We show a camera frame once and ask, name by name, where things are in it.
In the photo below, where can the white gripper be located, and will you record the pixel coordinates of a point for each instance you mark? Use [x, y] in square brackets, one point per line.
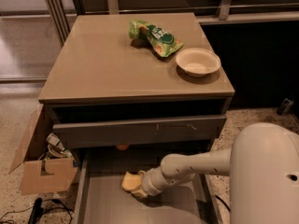
[148, 181]

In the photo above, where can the yellow sponge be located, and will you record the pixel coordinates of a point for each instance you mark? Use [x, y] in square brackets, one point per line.
[131, 182]

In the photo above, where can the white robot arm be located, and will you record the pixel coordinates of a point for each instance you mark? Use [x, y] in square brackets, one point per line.
[263, 166]

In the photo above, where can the grey open middle drawer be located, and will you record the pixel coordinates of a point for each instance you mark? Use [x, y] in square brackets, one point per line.
[101, 199]

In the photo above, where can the grey top drawer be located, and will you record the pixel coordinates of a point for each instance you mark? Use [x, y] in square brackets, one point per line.
[139, 131]

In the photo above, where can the grey drawer cabinet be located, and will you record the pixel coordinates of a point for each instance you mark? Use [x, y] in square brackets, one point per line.
[103, 75]

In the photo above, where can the small orange object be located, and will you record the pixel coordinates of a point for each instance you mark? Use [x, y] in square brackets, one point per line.
[122, 147]

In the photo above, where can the clutter inside cardboard box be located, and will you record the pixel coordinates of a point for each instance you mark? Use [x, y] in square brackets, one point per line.
[54, 149]

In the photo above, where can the brown cardboard box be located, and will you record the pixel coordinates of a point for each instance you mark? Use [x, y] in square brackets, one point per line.
[41, 175]

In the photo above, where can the black power adapter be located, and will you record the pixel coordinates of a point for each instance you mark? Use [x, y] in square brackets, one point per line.
[37, 210]

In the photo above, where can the white paper bowl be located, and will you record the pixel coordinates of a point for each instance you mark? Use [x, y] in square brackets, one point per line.
[198, 62]

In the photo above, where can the green chip bag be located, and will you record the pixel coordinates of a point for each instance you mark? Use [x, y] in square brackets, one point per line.
[162, 42]

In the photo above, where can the dark floor object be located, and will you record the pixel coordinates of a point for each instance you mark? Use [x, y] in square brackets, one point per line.
[285, 107]

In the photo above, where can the metal railing frame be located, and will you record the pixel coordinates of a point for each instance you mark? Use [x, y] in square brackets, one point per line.
[208, 11]

